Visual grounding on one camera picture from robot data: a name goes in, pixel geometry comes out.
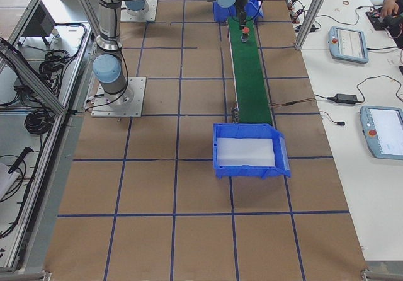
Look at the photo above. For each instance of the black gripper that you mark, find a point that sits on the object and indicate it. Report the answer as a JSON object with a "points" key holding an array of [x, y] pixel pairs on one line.
{"points": [[242, 1]]}

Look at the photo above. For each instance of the red push button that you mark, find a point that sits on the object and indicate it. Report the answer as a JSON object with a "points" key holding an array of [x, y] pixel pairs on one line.
{"points": [[245, 34]]}

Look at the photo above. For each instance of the person hand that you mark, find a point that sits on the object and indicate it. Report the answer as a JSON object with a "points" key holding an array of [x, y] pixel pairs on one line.
{"points": [[390, 8]]}

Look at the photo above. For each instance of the green conveyor belt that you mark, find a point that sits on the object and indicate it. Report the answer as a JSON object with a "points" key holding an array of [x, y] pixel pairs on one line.
{"points": [[250, 86]]}

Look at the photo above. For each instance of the upper teach pendant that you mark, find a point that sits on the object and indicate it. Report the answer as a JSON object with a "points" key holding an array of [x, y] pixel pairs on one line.
{"points": [[347, 44]]}

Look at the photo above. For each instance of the teach pendant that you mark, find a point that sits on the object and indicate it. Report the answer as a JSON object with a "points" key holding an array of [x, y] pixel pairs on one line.
{"points": [[382, 128], [347, 44]]}

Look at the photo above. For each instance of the black power adapter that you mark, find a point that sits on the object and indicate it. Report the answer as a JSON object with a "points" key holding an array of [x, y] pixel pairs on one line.
{"points": [[348, 99]]}

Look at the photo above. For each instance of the blue right plastic bin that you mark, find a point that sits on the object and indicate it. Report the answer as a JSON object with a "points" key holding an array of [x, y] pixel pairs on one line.
{"points": [[259, 131]]}

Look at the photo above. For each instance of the white foam pad right bin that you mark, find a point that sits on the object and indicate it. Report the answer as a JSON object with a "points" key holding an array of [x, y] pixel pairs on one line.
{"points": [[245, 151]]}

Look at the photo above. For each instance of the lower teach pendant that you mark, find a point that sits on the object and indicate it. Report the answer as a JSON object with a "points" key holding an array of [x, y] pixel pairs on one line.
{"points": [[382, 128]]}

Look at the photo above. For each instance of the aluminium frame post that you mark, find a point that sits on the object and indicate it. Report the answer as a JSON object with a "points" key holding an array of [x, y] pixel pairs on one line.
{"points": [[307, 23]]}

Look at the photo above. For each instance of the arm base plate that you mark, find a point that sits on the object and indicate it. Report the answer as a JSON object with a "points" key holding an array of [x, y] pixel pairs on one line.
{"points": [[115, 106], [139, 11]]}

